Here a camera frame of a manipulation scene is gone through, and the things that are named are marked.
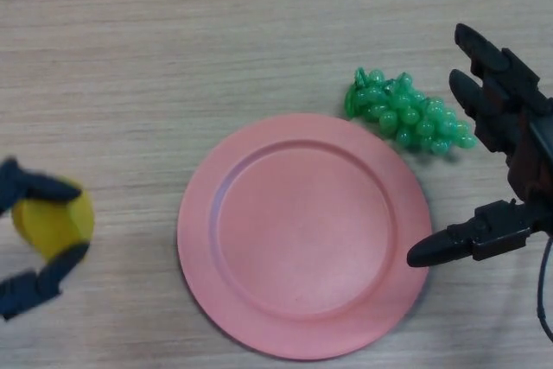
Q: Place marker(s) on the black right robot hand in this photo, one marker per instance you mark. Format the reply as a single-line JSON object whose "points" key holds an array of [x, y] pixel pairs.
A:
{"points": [[497, 230]]}

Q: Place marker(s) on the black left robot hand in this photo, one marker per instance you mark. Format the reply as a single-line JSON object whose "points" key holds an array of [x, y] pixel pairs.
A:
{"points": [[43, 187]]}

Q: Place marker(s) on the yellow starfruit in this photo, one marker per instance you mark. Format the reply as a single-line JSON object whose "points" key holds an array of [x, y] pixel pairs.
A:
{"points": [[52, 226]]}

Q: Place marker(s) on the pink round plate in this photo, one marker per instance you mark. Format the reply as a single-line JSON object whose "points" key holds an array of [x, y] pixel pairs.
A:
{"points": [[304, 235]]}

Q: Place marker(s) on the green grape bunch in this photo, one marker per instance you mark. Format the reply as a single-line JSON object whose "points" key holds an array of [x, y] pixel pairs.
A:
{"points": [[408, 117]]}

